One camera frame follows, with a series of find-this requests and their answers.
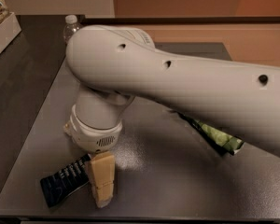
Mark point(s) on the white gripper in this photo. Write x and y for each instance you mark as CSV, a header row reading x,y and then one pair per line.
x,y
94,138

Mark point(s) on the clear plastic water bottle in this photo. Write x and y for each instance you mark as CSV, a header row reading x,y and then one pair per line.
x,y
72,25

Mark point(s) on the dark blue rxbar wrapper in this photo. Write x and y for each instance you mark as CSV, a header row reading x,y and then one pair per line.
x,y
64,182

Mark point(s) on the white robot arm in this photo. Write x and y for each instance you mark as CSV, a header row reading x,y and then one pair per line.
x,y
115,64

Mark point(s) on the green jalapeno chips bag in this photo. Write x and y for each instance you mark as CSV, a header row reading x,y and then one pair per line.
x,y
220,141

